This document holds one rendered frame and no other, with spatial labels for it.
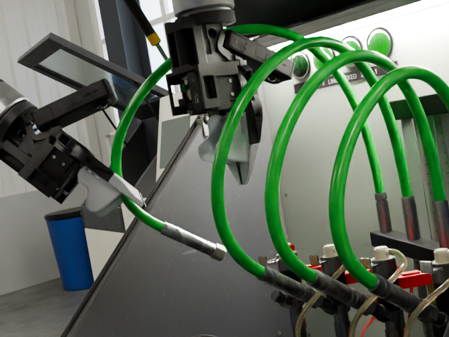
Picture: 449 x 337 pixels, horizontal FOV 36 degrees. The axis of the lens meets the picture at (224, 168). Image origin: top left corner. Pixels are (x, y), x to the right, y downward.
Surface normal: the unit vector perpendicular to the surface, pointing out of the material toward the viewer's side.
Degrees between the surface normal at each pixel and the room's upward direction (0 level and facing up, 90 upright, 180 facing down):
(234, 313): 90
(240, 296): 90
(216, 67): 90
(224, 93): 90
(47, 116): 75
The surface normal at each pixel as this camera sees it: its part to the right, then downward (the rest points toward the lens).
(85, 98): -0.02, -0.22
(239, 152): 0.61, -0.01
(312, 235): -0.78, 0.17
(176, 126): -0.88, -0.07
